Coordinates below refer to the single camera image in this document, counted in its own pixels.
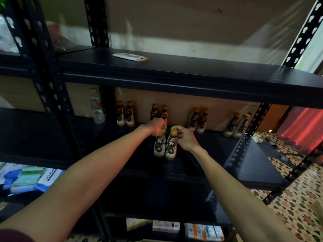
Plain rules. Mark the person's right hand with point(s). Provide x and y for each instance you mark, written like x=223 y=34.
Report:
x=187 y=139

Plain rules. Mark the person's left hand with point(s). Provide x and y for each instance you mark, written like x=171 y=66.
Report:
x=154 y=127

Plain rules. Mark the black metal shelf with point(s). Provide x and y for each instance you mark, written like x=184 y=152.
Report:
x=35 y=133
x=202 y=73

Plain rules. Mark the person's left forearm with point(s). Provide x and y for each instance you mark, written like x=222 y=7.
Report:
x=75 y=184

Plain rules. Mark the person's right forearm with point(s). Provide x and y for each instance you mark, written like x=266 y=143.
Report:
x=242 y=199

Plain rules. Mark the clear water bottle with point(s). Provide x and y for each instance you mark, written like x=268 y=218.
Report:
x=97 y=111

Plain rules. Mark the flat white orange packet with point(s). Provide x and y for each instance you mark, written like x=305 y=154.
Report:
x=130 y=57

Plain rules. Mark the dark floor mat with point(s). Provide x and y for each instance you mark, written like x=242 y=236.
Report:
x=270 y=148

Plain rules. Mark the stack of pink white boxes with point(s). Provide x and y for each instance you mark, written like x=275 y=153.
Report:
x=166 y=226

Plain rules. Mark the row of orange blue packets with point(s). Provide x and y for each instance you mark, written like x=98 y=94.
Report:
x=204 y=232

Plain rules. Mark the tissue packs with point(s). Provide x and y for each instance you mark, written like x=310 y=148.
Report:
x=137 y=223

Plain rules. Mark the red curtain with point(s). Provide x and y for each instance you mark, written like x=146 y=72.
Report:
x=303 y=126

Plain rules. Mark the row of wet wipe packs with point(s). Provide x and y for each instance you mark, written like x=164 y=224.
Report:
x=28 y=179

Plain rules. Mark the stack of white plastic packs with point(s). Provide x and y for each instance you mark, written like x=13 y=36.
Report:
x=7 y=37

